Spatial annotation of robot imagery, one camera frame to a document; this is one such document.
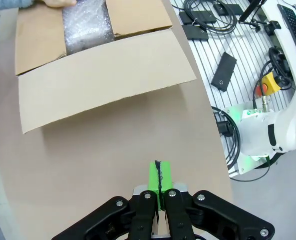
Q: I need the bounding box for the long black power brick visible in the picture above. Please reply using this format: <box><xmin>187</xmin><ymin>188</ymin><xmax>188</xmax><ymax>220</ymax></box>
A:
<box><xmin>210</xmin><ymin>51</ymin><xmax>238</xmax><ymax>92</ymax></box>

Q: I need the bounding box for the person's left hand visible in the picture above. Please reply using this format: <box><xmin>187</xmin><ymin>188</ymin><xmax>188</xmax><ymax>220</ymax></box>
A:
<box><xmin>42</xmin><ymin>0</ymin><xmax>77</xmax><ymax>9</ymax></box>

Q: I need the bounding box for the black flat box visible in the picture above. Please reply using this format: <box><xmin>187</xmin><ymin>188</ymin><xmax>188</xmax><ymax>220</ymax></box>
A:
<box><xmin>182</xmin><ymin>24</ymin><xmax>210</xmax><ymax>42</ymax></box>
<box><xmin>212</xmin><ymin>2</ymin><xmax>245</xmax><ymax>17</ymax></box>
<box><xmin>178</xmin><ymin>10</ymin><xmax>217</xmax><ymax>26</ymax></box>

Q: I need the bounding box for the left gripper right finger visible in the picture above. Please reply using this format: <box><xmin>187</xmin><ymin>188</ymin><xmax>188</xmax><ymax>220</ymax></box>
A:
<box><xmin>160</xmin><ymin>161</ymin><xmax>276</xmax><ymax>240</ymax></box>

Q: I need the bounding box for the black computer keyboard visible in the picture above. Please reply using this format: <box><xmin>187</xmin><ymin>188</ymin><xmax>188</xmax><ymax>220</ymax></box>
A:
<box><xmin>276</xmin><ymin>3</ymin><xmax>296</xmax><ymax>71</ymax></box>

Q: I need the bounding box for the person's left forearm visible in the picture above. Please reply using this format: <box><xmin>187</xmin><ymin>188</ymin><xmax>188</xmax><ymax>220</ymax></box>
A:
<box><xmin>0</xmin><ymin>0</ymin><xmax>37</xmax><ymax>12</ymax></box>

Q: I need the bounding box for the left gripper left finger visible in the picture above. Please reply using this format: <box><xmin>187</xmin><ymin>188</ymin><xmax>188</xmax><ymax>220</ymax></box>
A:
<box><xmin>52</xmin><ymin>161</ymin><xmax>161</xmax><ymax>240</ymax></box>

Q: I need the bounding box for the clear bubble wrap bundle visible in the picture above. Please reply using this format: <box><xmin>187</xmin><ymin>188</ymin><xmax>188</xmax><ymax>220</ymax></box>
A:
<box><xmin>62</xmin><ymin>0</ymin><xmax>117</xmax><ymax>57</ymax></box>

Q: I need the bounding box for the yellow emergency stop button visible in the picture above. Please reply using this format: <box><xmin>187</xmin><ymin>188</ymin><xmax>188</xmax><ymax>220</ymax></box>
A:
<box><xmin>258</xmin><ymin>71</ymin><xmax>281</xmax><ymax>97</ymax></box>

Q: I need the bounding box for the white slotted mounting table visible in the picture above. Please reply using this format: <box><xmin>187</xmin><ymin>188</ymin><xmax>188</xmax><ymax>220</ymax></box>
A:
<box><xmin>169</xmin><ymin>0</ymin><xmax>296</xmax><ymax>180</ymax></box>

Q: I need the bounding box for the black cable plug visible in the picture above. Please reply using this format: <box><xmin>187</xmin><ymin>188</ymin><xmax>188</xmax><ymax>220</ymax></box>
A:
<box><xmin>216</xmin><ymin>120</ymin><xmax>235</xmax><ymax>137</ymax></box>

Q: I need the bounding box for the brown cardboard box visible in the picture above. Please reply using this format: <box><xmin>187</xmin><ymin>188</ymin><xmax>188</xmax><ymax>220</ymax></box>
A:
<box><xmin>14</xmin><ymin>0</ymin><xmax>198</xmax><ymax>135</ymax></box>

